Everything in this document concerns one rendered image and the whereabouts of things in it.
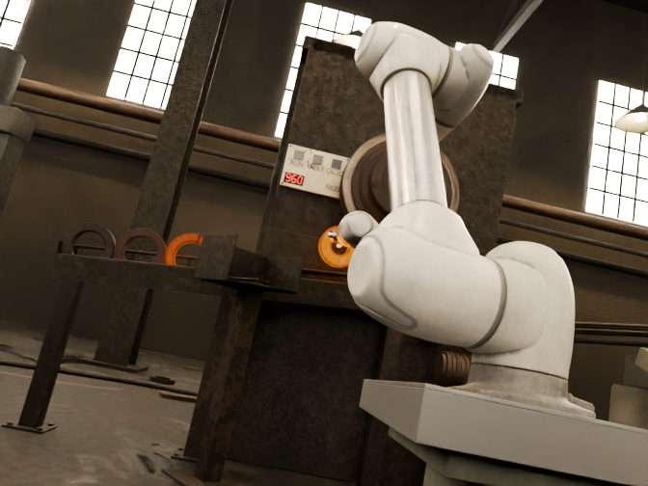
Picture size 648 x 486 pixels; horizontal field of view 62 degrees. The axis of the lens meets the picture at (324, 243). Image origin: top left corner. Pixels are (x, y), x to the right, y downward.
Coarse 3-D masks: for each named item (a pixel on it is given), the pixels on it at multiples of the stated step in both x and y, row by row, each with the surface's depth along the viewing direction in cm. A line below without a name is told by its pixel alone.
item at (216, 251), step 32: (224, 256) 158; (256, 256) 185; (256, 288) 169; (288, 288) 174; (224, 352) 166; (224, 384) 162; (224, 416) 160; (224, 448) 160; (192, 480) 155; (224, 480) 162
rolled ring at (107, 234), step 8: (80, 224) 194; (88, 224) 195; (96, 224) 195; (72, 232) 193; (80, 232) 194; (96, 232) 196; (104, 232) 195; (64, 240) 192; (72, 240) 193; (104, 240) 194; (112, 240) 195; (64, 248) 192; (72, 248) 195; (112, 248) 194; (104, 256) 193; (112, 256) 195
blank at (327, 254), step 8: (328, 232) 197; (320, 240) 196; (328, 240) 197; (320, 248) 196; (328, 248) 196; (352, 248) 197; (328, 256) 196; (336, 256) 196; (344, 256) 196; (336, 264) 196; (344, 264) 196
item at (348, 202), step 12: (372, 144) 212; (360, 156) 210; (444, 156) 215; (348, 168) 209; (348, 180) 208; (456, 180) 214; (348, 192) 207; (456, 192) 213; (348, 204) 206; (456, 204) 212
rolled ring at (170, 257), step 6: (186, 234) 198; (192, 234) 198; (198, 234) 199; (174, 240) 197; (180, 240) 198; (186, 240) 198; (192, 240) 198; (198, 240) 198; (174, 246) 197; (180, 246) 199; (168, 252) 196; (174, 252) 196; (168, 258) 196; (174, 258) 196; (174, 264) 196
